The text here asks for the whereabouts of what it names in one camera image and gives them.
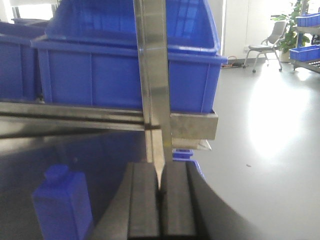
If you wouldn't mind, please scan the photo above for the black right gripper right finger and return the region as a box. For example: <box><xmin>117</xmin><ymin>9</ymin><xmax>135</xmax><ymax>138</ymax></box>
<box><xmin>160</xmin><ymin>161</ymin><xmax>265</xmax><ymax>240</ymax></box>

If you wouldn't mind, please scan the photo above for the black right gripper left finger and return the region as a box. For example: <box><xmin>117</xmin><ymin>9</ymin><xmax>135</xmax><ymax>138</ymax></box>
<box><xmin>89</xmin><ymin>162</ymin><xmax>160</xmax><ymax>240</ymax></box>

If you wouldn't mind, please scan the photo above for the blue bottle-shaped part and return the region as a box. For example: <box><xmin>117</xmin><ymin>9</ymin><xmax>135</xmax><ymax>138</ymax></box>
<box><xmin>32</xmin><ymin>164</ymin><xmax>93</xmax><ymax>240</ymax></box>

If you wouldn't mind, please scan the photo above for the blue plastic bin right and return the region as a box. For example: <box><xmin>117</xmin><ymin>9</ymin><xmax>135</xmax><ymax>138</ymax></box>
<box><xmin>31</xmin><ymin>0</ymin><xmax>227</xmax><ymax>113</ymax></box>

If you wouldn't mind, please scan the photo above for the blue plastic bin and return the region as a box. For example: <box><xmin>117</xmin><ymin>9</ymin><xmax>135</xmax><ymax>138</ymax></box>
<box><xmin>31</xmin><ymin>0</ymin><xmax>227</xmax><ymax>113</ymax></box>
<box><xmin>0</xmin><ymin>22</ymin><xmax>45</xmax><ymax>101</ymax></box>

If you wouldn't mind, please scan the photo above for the blue plastic bin middle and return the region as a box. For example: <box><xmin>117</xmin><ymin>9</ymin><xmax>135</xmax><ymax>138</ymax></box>
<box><xmin>0</xmin><ymin>22</ymin><xmax>45</xmax><ymax>101</ymax></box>

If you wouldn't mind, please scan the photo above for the grey office chair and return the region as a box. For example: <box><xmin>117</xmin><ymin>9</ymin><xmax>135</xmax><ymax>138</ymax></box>
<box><xmin>242</xmin><ymin>20</ymin><xmax>287</xmax><ymax>73</ymax></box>

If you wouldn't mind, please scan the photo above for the distant blue bin rack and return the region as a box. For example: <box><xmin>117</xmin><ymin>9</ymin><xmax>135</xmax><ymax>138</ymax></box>
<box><xmin>289</xmin><ymin>0</ymin><xmax>320</xmax><ymax>73</ymax></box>

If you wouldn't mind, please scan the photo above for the green potted plant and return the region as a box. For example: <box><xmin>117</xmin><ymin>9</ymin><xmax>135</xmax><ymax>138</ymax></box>
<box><xmin>270</xmin><ymin>0</ymin><xmax>309</xmax><ymax>63</ymax></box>

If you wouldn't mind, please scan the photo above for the stainless steel shelf frame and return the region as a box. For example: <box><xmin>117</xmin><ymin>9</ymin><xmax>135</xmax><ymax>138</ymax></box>
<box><xmin>0</xmin><ymin>0</ymin><xmax>218</xmax><ymax>177</ymax></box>

